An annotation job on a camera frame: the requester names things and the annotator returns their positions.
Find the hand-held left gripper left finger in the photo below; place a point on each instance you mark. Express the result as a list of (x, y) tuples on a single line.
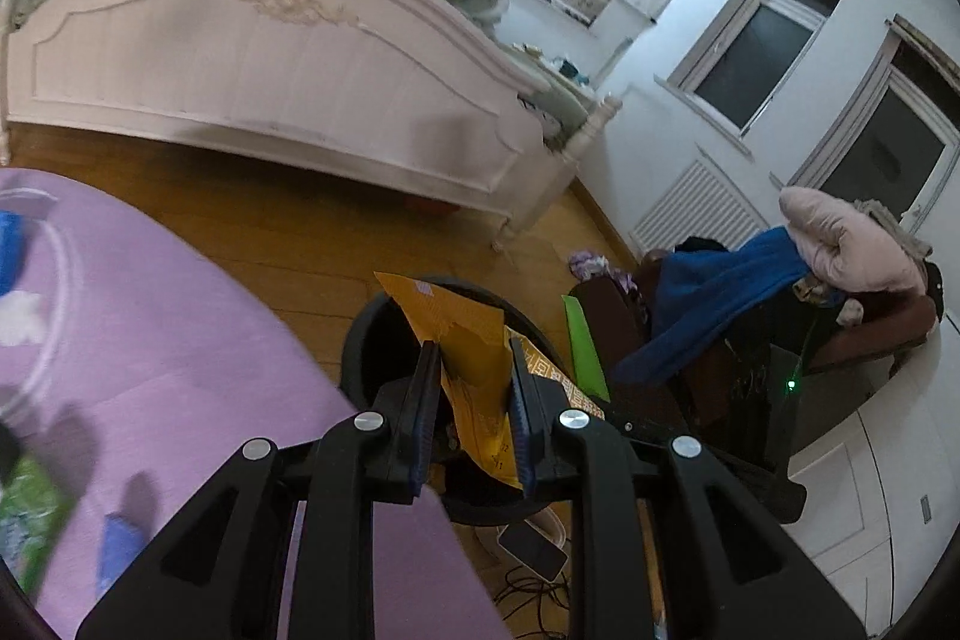
[(421, 430)]

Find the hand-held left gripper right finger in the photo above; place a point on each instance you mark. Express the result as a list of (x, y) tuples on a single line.
[(523, 430)]

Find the yellow snack packet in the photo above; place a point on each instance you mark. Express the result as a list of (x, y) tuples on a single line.
[(472, 377)]

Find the black waste bin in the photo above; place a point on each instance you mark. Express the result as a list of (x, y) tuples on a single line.
[(375, 347)]

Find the purple floral cloth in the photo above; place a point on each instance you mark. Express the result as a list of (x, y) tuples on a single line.
[(589, 265)]

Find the blue cloth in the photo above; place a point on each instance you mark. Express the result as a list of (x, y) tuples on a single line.
[(712, 302)]

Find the purple tablecloth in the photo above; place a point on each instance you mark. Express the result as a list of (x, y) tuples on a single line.
[(187, 347)]

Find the small blue packet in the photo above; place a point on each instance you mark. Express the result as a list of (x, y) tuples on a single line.
[(121, 554)]

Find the brown armchair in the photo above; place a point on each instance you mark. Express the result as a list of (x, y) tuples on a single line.
[(862, 325)]

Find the white nightstand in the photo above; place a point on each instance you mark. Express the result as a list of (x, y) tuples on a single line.
[(559, 70)]

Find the pink padded jacket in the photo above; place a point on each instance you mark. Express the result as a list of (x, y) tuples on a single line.
[(847, 242)]

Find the white cabinet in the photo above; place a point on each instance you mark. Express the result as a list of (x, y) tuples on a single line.
[(892, 505)]

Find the white carved bed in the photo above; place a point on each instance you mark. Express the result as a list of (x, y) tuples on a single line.
[(262, 70)]

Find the green and white bag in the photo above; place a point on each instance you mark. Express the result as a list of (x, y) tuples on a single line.
[(30, 520)]

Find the white crumpled tissue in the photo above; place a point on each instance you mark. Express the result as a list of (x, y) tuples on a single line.
[(19, 317)]

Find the grey cloth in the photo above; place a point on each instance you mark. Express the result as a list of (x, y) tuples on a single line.
[(896, 220)]

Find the white framed window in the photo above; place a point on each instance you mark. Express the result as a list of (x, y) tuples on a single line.
[(877, 145), (757, 51)]

